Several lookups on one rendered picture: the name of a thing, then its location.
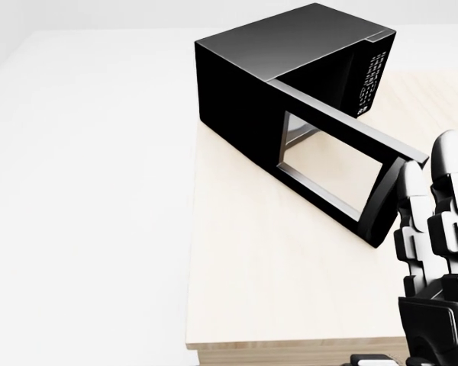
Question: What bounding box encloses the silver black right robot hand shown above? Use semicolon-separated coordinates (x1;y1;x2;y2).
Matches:
341;130;458;366

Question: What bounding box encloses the black microwave door with window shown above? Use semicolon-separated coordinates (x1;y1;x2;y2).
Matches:
265;75;431;250

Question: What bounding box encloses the black microwave oven body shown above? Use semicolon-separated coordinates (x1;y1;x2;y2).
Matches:
193;2;398;173

